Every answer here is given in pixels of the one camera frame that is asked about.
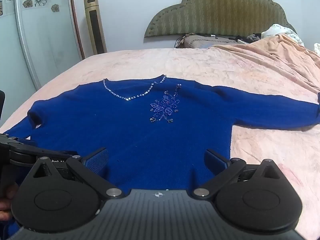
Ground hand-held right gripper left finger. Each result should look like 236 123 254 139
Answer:
25 147 125 201

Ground white printed cloth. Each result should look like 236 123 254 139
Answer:
261 24 305 47

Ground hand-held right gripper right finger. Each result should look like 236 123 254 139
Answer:
192 149 286 201

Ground gold tower air conditioner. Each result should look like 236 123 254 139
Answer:
83 0 107 55

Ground brown patterned pillow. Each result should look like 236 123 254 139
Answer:
175 33 241 49

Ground person's left hand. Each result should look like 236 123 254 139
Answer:
0 183 20 221

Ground orange quilt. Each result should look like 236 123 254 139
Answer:
212 34 320 93

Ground green padded headboard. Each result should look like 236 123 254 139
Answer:
144 0 298 38

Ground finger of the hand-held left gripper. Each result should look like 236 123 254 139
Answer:
7 137 82 167

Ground pink bed blanket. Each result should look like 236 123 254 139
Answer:
0 45 320 240

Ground dark clothes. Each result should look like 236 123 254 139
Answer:
237 33 262 43

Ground blue beaded sweater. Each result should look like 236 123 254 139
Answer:
0 74 320 240

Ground floral glass wardrobe door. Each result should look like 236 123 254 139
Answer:
0 0 85 125

